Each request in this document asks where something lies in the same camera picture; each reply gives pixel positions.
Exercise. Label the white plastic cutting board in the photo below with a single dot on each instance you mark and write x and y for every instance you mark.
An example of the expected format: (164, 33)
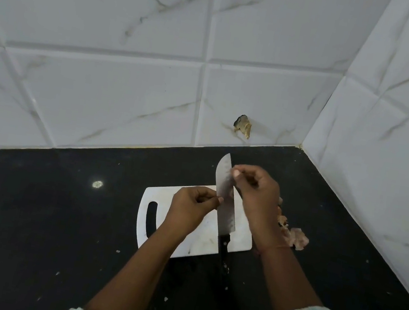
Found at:
(154, 195)

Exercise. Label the person's left forearm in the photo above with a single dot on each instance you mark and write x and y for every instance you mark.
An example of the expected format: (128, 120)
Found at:
(133, 277)

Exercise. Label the person's right hand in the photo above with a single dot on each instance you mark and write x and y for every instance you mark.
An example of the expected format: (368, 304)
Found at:
(258, 205)

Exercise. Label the broken tile hole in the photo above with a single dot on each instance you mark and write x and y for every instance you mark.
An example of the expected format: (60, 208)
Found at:
(243, 126)

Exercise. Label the person's left hand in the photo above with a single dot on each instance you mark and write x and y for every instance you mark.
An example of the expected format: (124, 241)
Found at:
(185, 212)

